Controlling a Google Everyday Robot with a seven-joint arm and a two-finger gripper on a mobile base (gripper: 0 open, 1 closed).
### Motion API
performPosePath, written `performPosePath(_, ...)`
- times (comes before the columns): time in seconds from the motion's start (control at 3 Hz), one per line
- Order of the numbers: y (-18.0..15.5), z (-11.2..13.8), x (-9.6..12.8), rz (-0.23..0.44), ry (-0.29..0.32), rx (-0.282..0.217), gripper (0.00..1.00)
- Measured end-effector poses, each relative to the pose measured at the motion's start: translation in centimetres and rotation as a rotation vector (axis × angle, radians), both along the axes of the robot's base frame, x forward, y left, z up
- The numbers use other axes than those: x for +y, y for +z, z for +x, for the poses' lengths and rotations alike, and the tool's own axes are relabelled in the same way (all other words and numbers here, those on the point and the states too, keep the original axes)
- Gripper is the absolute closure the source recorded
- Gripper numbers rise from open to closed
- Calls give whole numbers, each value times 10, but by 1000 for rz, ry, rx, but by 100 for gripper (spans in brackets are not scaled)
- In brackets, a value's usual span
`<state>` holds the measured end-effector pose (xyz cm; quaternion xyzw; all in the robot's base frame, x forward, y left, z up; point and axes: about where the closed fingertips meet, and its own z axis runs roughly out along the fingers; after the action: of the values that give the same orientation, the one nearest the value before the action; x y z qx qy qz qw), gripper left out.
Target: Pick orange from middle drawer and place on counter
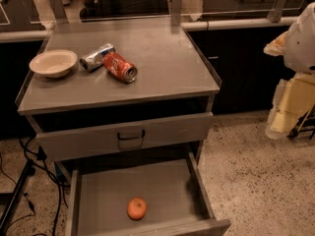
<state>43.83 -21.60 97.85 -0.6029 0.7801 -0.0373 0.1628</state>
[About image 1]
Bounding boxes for person in dark clothes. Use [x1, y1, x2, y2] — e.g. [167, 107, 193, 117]
[80, 0, 168, 20]

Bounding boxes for closed top drawer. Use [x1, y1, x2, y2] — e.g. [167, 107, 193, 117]
[36, 112, 213, 161]

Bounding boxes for black tripod leg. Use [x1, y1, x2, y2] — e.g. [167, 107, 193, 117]
[0, 160, 34, 236]

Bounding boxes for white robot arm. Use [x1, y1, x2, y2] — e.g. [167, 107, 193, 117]
[264, 3, 315, 140]

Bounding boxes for open middle drawer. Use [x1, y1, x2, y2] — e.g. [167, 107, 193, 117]
[65, 151, 230, 236]

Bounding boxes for grey metal drawer cabinet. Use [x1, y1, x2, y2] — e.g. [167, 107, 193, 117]
[19, 17, 227, 236]

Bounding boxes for black drawer handle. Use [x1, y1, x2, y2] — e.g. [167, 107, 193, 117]
[117, 130, 146, 141]

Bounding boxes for black floor cables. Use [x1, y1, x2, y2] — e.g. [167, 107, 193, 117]
[0, 136, 71, 236]

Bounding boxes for white ceramic bowl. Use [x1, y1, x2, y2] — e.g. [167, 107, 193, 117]
[29, 49, 78, 79]

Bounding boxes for silver crushed can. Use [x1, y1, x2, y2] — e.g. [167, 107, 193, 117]
[80, 43, 115, 73]

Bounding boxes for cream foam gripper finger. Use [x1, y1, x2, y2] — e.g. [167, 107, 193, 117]
[265, 73, 315, 140]

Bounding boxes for red soda can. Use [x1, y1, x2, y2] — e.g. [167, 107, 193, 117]
[103, 52, 138, 83]

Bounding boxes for white counter rail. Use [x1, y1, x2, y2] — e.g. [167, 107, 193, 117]
[0, 17, 297, 43]

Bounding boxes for wheeled cart frame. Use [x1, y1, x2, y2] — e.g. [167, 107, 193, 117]
[288, 105, 315, 139]

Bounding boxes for orange fruit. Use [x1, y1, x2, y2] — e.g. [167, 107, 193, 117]
[127, 197, 147, 220]

